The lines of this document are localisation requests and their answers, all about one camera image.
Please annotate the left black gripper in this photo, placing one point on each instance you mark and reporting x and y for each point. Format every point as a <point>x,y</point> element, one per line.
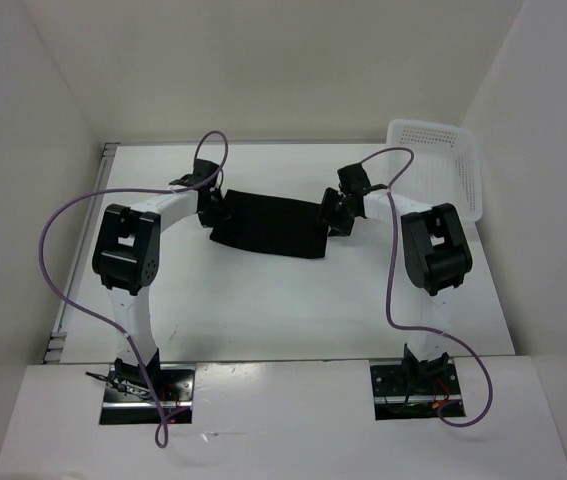
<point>220,215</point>

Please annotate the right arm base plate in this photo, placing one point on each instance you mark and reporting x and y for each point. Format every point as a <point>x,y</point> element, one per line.
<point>395,399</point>

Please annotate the white perforated plastic basket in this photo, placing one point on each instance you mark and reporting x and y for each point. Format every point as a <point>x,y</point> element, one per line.
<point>446,167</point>

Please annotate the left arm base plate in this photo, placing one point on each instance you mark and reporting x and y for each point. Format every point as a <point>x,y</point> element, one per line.
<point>130,403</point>

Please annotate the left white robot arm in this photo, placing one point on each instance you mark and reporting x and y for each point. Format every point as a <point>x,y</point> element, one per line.
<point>126,259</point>

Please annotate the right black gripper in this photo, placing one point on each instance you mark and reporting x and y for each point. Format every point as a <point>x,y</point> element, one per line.
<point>340,228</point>

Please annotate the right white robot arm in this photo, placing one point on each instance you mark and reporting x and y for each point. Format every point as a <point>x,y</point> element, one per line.
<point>436,258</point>

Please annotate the black skirt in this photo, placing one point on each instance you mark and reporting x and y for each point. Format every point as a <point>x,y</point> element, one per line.
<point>272,225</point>

